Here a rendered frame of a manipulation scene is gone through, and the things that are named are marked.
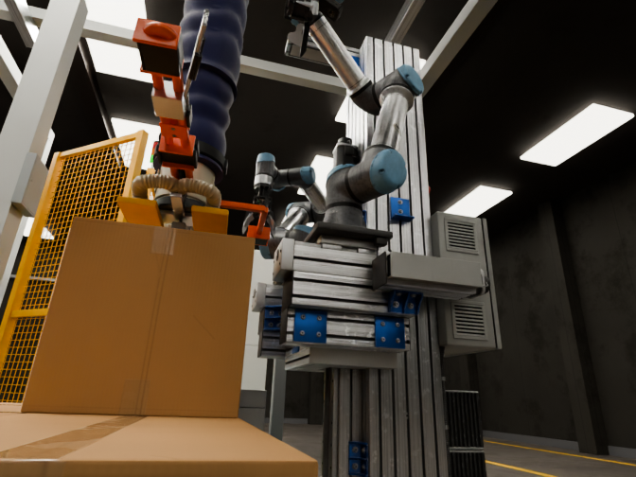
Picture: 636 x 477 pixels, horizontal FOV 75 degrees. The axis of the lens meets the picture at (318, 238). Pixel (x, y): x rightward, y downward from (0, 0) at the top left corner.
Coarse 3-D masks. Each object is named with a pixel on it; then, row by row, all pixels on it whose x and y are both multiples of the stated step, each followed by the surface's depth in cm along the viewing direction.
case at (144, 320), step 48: (96, 240) 90; (144, 240) 93; (192, 240) 95; (240, 240) 98; (96, 288) 87; (144, 288) 89; (192, 288) 92; (240, 288) 94; (48, 336) 82; (96, 336) 84; (144, 336) 86; (192, 336) 88; (240, 336) 91; (48, 384) 79; (96, 384) 81; (144, 384) 83; (192, 384) 85; (240, 384) 87
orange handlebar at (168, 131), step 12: (156, 24) 71; (168, 36) 72; (156, 84) 84; (180, 84) 84; (168, 120) 96; (180, 120) 94; (168, 132) 98; (180, 132) 98; (168, 144) 104; (228, 204) 137; (240, 204) 138; (252, 204) 139; (264, 216) 143
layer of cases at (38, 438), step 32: (0, 416) 64; (32, 416) 66; (64, 416) 69; (96, 416) 73; (128, 416) 76; (160, 416) 80; (0, 448) 31; (32, 448) 32; (64, 448) 32; (96, 448) 33; (128, 448) 34; (160, 448) 35; (192, 448) 35; (224, 448) 36; (256, 448) 37; (288, 448) 38
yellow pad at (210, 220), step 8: (192, 208) 112; (200, 208) 113; (208, 208) 113; (216, 208) 114; (192, 216) 115; (200, 216) 115; (208, 216) 115; (216, 216) 115; (224, 216) 114; (200, 224) 121; (208, 224) 121; (216, 224) 120; (224, 224) 120; (216, 232) 126; (224, 232) 126
